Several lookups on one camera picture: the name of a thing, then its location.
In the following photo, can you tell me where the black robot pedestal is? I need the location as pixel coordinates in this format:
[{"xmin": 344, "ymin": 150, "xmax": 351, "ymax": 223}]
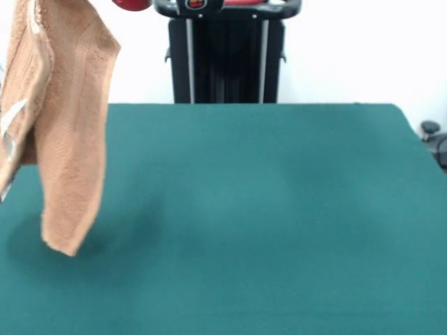
[{"xmin": 152, "ymin": 0, "xmax": 303, "ymax": 105}]

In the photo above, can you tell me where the dark green table cloth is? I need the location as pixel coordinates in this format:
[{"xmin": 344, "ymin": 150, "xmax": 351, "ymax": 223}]
[{"xmin": 0, "ymin": 103, "xmax": 447, "ymax": 335}]

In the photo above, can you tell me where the tan terry towel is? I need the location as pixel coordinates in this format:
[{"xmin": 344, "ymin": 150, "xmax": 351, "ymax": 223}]
[{"xmin": 0, "ymin": 0, "xmax": 122, "ymax": 258}]

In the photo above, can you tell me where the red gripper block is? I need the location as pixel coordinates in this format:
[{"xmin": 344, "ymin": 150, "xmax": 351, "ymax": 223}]
[{"xmin": 112, "ymin": 0, "xmax": 152, "ymax": 13}]

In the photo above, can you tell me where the black office chair base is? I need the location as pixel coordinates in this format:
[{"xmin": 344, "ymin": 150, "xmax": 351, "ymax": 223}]
[{"xmin": 420, "ymin": 120, "xmax": 447, "ymax": 175}]

